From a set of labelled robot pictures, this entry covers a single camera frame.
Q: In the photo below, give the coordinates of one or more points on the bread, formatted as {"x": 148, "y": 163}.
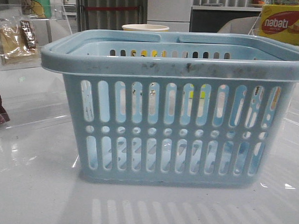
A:
{"x": 19, "y": 47}

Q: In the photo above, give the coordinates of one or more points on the light blue plastic basket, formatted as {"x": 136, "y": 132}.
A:
{"x": 174, "y": 107}

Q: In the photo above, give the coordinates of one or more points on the yellow rimmed paper cup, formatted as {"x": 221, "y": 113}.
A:
{"x": 145, "y": 27}

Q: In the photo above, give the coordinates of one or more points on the green cartoon carton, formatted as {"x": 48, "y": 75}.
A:
{"x": 37, "y": 8}

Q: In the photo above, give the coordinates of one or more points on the clear acrylic shelf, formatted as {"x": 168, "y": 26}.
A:
{"x": 47, "y": 30}

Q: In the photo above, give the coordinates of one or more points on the white drawer cabinet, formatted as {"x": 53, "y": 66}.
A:
{"x": 172, "y": 13}

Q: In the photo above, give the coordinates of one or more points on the yellow nabati wafer box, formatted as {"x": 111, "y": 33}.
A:
{"x": 280, "y": 22}

